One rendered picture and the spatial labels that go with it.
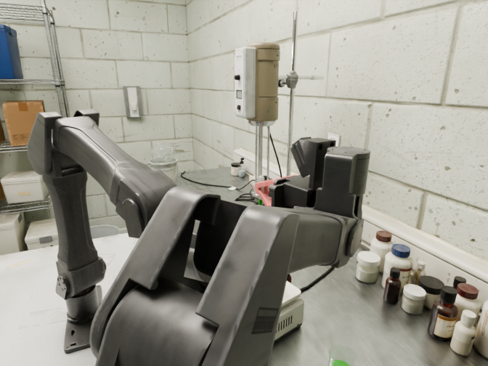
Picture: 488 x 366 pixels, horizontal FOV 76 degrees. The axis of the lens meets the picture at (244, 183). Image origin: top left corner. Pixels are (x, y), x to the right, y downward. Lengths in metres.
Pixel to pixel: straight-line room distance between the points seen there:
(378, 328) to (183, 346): 0.65
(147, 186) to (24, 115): 2.20
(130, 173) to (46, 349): 0.45
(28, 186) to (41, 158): 2.14
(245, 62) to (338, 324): 0.72
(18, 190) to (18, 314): 1.93
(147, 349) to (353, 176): 0.32
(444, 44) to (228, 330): 0.87
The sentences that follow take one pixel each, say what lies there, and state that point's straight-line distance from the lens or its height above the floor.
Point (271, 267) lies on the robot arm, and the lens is 0.18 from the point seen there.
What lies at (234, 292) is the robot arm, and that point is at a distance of 0.17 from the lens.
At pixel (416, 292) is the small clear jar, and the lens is 0.85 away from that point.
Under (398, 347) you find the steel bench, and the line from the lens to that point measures 0.77.
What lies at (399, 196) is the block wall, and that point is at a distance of 1.03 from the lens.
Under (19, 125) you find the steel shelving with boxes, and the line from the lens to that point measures 2.63.
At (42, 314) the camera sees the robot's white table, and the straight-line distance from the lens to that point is 0.90.
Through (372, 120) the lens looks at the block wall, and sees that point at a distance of 1.07.
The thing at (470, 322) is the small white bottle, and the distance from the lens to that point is 0.77.
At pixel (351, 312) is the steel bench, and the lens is 0.82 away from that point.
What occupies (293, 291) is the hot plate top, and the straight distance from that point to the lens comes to 0.70.
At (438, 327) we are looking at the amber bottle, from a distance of 0.81.
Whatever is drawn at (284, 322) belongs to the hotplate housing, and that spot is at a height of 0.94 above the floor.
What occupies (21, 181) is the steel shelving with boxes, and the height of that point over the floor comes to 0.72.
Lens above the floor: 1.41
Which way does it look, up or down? 18 degrees down
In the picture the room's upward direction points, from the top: straight up
